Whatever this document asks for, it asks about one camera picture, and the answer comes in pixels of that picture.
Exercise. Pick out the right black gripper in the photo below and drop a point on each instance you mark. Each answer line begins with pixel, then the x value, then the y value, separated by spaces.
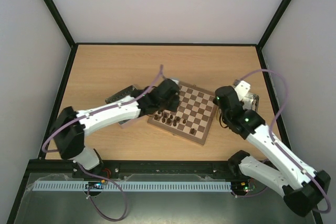
pixel 223 112

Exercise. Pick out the wooden chess board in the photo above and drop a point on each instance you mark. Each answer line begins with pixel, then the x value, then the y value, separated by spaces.
pixel 197 107

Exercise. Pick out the pink tin tray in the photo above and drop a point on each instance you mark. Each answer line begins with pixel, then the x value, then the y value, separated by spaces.
pixel 118 96

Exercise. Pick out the gold tin tray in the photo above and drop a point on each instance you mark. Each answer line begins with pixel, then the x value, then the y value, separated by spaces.
pixel 250 101

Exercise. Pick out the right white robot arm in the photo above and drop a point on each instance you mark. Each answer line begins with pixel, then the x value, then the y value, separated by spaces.
pixel 300 185

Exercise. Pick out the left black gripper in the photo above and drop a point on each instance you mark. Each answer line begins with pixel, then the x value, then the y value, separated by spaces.
pixel 174 106

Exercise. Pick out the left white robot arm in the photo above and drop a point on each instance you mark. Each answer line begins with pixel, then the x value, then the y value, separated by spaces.
pixel 72 127

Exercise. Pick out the black frame rail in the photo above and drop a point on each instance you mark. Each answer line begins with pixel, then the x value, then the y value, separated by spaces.
pixel 119 169

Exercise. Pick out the light blue cable duct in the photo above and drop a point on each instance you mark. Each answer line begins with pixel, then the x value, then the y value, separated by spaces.
pixel 218 187

